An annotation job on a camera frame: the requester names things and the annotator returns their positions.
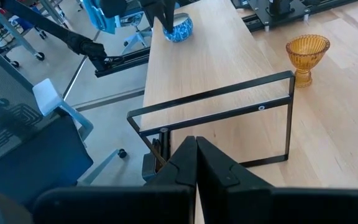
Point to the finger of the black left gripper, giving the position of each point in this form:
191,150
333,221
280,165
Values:
171,15
155,11

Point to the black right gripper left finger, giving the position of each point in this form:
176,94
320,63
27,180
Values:
182,168

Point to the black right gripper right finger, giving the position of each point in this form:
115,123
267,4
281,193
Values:
222,186

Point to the blue patterned candle jar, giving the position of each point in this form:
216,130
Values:
182,32

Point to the amber glass candle holder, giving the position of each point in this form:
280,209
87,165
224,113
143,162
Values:
306,59

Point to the blue office chair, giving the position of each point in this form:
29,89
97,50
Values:
98,15

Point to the raised wooden shelf black legs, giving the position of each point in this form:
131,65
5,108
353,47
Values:
213,62

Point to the grey wheeled cart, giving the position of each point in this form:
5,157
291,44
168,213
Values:
12,32

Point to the black mesh office chair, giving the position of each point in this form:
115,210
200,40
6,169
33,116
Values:
26,155

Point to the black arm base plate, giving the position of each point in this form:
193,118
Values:
259,12

